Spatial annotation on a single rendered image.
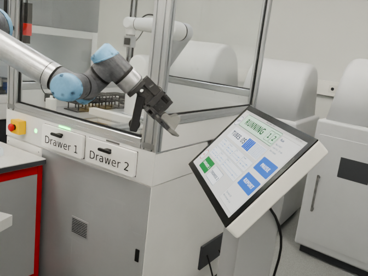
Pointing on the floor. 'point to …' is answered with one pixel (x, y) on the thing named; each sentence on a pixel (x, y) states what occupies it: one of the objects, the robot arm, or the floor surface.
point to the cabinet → (121, 222)
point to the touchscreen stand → (250, 247)
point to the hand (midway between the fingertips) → (174, 134)
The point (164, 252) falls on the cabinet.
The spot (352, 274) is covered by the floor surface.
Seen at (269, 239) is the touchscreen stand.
